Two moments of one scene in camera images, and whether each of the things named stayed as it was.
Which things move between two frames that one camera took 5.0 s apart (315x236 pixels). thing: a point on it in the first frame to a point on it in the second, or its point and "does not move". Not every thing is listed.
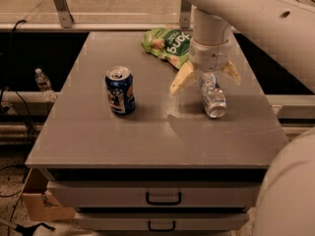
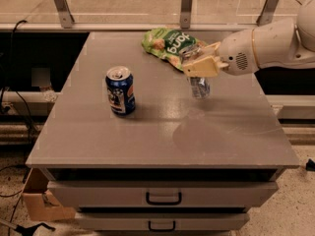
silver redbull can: x=215 y=99 to x=200 y=87
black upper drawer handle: x=164 y=204 does not move
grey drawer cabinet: x=125 y=153 does not move
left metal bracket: x=61 y=5 does not move
